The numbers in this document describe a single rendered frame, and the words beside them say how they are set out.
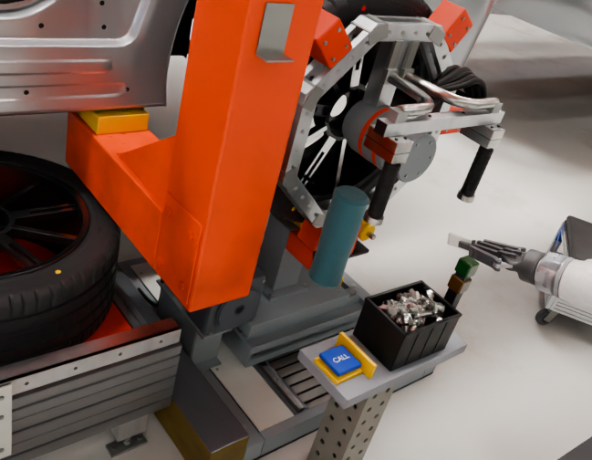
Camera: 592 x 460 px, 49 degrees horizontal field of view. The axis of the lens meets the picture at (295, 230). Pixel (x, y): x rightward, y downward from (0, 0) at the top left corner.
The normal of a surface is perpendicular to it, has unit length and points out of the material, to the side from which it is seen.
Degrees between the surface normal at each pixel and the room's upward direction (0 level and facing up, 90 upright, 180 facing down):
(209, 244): 90
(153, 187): 90
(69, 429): 90
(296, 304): 0
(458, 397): 0
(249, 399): 0
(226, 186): 90
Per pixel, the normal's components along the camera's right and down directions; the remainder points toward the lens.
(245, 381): 0.23, -0.82
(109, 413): 0.60, 0.54
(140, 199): -0.76, 0.18
